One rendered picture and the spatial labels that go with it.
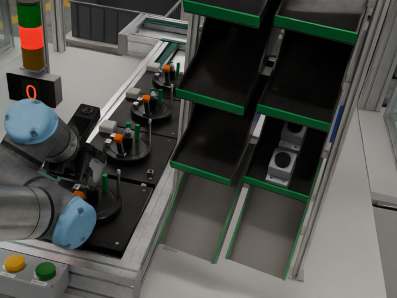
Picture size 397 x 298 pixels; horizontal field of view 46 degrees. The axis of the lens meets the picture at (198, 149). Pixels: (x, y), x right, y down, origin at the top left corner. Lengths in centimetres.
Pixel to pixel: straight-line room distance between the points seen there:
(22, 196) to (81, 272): 45
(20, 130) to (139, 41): 151
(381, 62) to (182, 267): 124
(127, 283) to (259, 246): 29
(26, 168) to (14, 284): 35
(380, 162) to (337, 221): 41
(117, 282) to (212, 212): 26
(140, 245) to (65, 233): 43
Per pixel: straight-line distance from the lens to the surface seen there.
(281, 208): 106
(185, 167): 93
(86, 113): 99
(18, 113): 79
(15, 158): 80
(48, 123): 78
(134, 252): 110
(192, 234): 105
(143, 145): 138
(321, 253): 133
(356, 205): 153
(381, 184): 167
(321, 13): 82
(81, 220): 71
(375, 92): 210
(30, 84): 119
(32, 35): 114
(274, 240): 105
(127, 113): 157
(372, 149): 185
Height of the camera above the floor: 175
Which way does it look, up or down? 33 degrees down
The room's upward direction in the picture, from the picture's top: 7 degrees clockwise
